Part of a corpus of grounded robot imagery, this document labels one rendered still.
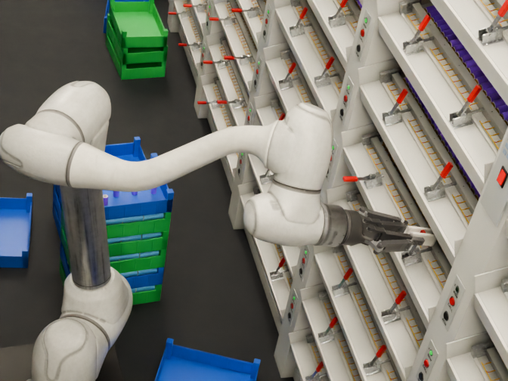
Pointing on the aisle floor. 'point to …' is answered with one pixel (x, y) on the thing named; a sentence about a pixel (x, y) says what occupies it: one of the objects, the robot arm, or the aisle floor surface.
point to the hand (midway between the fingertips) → (419, 236)
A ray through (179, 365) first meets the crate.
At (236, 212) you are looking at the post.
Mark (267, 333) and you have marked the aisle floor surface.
